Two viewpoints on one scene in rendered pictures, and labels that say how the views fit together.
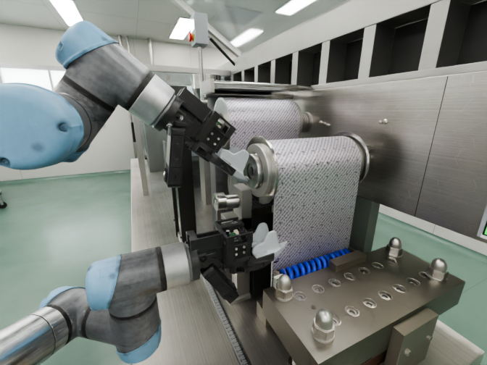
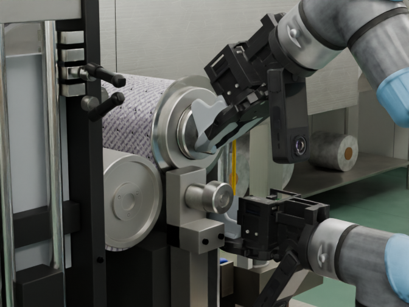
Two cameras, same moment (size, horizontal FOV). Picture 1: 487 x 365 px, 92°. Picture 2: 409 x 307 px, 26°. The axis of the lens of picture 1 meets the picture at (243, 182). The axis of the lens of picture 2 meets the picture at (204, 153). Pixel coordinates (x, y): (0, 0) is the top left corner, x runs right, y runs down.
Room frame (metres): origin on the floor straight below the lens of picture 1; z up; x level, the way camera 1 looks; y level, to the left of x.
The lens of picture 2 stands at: (0.92, 1.06, 1.47)
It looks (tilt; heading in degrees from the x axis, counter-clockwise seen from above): 12 degrees down; 248
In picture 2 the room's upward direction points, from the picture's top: straight up
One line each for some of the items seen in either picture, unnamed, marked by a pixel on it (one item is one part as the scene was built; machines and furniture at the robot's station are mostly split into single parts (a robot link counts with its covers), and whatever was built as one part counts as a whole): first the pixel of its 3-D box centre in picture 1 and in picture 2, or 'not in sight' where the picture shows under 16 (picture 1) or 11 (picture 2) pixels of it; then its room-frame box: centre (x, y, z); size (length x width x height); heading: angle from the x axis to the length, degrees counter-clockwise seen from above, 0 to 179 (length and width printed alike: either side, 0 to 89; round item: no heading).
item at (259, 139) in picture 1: (259, 170); (190, 130); (0.49, -0.03, 1.25); 0.15 x 0.01 x 0.15; 25
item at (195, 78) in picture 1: (206, 82); not in sight; (1.19, 0.17, 1.50); 0.14 x 0.14 x 0.06
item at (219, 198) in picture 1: (219, 201); (218, 197); (0.49, 0.05, 1.18); 0.04 x 0.02 x 0.04; 25
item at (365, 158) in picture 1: (343, 160); not in sight; (0.60, -0.26, 1.25); 0.15 x 0.01 x 0.15; 25
